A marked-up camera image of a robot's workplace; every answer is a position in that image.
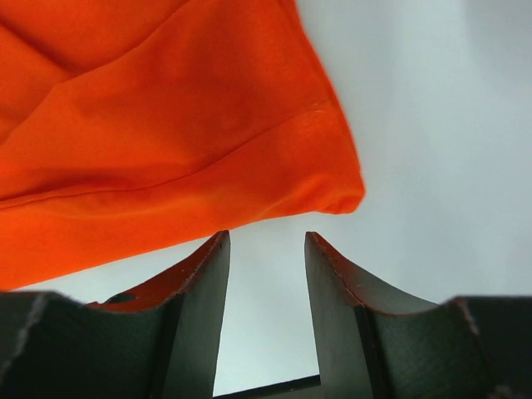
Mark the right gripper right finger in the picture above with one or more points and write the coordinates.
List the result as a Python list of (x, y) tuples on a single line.
[(374, 340)]

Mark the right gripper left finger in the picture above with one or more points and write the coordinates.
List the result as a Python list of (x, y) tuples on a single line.
[(159, 339)]

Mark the orange t-shirt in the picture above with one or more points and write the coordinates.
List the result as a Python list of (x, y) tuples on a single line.
[(131, 126)]

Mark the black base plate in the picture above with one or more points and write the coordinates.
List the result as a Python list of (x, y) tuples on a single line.
[(302, 388)]

